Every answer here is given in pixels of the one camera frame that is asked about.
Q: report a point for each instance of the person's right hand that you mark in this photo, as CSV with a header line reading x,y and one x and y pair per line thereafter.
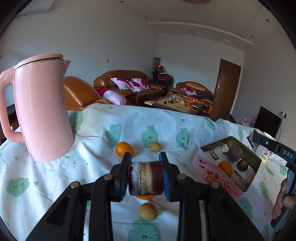
x,y
282,201

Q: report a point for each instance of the pink Genji tin box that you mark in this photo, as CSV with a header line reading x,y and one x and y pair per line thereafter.
x,y
209,156

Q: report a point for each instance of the cut sugarcane piece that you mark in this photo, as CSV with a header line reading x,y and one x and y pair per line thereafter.
x,y
146,178

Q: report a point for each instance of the brown wooden door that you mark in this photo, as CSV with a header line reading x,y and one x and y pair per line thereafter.
x,y
225,89

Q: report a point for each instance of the pink floral pillow right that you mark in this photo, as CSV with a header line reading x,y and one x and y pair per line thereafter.
x,y
138,84

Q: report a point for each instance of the large orange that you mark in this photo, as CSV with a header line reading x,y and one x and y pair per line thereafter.
x,y
146,197

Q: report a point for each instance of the yellow-green fruit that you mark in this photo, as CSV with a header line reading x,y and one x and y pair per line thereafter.
x,y
148,212

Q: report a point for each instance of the black television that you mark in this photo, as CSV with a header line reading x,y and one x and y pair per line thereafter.
x,y
268,122

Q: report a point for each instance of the small yellow-green longan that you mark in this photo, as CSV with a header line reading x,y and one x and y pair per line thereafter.
x,y
155,147

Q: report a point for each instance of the pink floral pillow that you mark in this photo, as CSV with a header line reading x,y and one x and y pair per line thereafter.
x,y
122,84
138,84

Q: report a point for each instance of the pink bundle on armchair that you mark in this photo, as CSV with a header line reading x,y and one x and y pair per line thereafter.
x,y
114,97

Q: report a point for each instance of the brown leather armchair far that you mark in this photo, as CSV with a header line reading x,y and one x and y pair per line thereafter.
x,y
204,95

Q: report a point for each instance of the white wall air conditioner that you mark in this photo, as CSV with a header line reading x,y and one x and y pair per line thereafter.
x,y
36,7

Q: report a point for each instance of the small orange kumquat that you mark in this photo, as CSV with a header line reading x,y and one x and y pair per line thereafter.
x,y
122,148

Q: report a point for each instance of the stacked dark chairs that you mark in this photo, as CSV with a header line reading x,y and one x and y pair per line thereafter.
x,y
162,78

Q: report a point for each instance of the brown leather armchair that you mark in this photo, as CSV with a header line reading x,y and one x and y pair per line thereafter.
x,y
79,94
204,95

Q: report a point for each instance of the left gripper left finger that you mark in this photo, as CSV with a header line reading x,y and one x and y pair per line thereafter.
x,y
65,219

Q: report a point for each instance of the brown leather three-seat sofa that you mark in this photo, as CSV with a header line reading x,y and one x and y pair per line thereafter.
x,y
137,98

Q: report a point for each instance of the brown leather armchair near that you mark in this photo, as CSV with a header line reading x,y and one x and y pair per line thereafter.
x,y
79,94

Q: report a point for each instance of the pink pillow on armchair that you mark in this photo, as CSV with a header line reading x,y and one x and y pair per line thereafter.
x,y
188,91

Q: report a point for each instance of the pink electric kettle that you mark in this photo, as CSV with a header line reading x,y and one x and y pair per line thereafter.
x,y
39,95

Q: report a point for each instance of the purple passion fruit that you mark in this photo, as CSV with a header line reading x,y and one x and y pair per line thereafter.
x,y
234,153

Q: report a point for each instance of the small orange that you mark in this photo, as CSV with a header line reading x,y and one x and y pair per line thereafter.
x,y
226,167

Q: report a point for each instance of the pink floral pillow left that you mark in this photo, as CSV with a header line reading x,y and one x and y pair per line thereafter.
x,y
122,84

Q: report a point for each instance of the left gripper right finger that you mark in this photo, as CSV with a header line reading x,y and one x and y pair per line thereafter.
x,y
206,211

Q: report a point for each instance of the wooden coffee table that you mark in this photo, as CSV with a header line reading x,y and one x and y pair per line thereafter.
x,y
176,103

